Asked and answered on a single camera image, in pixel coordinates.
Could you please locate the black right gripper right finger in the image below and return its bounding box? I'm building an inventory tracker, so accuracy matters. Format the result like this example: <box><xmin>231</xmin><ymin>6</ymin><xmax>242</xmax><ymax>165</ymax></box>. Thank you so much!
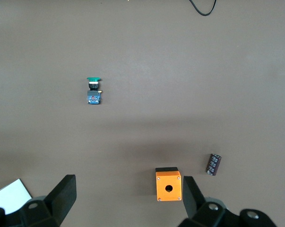
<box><xmin>179</xmin><ymin>175</ymin><xmax>240</xmax><ymax>227</ymax></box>

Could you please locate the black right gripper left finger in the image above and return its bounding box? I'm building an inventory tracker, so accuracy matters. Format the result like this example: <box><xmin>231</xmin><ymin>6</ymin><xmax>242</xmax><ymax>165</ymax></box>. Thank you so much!
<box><xmin>20</xmin><ymin>174</ymin><xmax>77</xmax><ymax>227</ymax></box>

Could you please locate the orange push button box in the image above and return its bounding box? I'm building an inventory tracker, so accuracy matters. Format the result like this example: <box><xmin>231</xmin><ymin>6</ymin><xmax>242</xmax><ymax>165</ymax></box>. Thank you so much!
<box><xmin>155</xmin><ymin>166</ymin><xmax>183</xmax><ymax>202</ymax></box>

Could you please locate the white drawer cabinet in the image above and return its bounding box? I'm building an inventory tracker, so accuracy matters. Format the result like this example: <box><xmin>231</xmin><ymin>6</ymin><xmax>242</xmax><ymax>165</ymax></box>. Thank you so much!
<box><xmin>0</xmin><ymin>178</ymin><xmax>33</xmax><ymax>216</ymax></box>

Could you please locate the green mushroom push button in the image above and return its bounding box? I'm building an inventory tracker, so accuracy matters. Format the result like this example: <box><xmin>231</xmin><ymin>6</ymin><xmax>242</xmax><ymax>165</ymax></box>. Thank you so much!
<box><xmin>86</xmin><ymin>77</ymin><xmax>103</xmax><ymax>105</ymax></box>

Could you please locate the small dark contact block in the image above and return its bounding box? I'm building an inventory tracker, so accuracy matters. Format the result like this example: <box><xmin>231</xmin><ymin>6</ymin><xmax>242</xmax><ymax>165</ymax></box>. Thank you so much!
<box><xmin>205</xmin><ymin>153</ymin><xmax>223</xmax><ymax>177</ymax></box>

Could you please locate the black looped table cable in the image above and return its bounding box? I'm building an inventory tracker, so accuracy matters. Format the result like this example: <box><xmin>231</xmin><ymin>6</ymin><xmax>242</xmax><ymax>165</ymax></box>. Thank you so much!
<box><xmin>189</xmin><ymin>0</ymin><xmax>218</xmax><ymax>17</ymax></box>

